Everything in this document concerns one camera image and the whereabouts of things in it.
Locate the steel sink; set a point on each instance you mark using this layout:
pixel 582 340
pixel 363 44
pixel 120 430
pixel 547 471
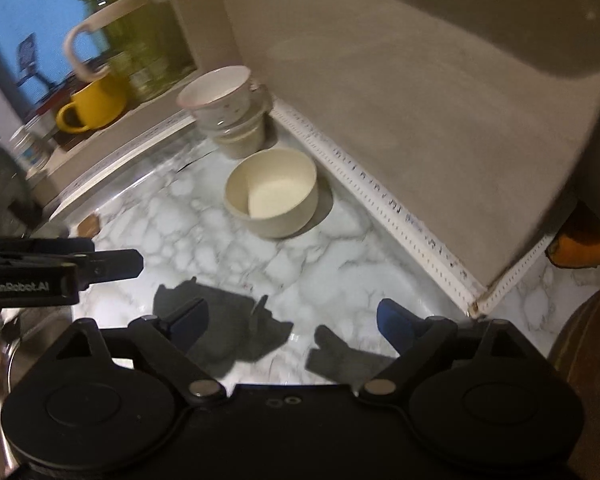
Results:
pixel 35 340

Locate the green glass jar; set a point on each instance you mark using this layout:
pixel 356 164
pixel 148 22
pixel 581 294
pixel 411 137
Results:
pixel 140 40

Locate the floral ceramic bowl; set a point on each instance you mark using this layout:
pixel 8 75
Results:
pixel 215 95

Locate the small glass jar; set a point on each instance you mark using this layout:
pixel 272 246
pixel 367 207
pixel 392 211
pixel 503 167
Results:
pixel 30 145

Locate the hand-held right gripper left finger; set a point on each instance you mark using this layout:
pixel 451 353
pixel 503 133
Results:
pixel 190 316

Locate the window pane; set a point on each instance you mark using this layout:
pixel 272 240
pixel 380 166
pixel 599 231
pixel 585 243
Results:
pixel 25 35

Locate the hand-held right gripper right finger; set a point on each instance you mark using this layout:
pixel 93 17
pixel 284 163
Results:
pixel 391 319

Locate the clear plastic container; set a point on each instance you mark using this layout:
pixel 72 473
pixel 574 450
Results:
pixel 242 137

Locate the cream bowl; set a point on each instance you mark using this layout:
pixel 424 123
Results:
pixel 275 200

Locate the music note tape strip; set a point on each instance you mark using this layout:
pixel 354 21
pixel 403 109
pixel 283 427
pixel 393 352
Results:
pixel 405 215

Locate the yellow mug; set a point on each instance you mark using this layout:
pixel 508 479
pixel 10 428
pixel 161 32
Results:
pixel 97 105

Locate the orange object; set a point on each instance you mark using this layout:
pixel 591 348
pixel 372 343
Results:
pixel 580 250

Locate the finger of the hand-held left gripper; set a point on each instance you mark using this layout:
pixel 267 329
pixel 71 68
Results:
pixel 112 266

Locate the brown soap bar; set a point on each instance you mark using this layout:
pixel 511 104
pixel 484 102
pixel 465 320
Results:
pixel 89 225

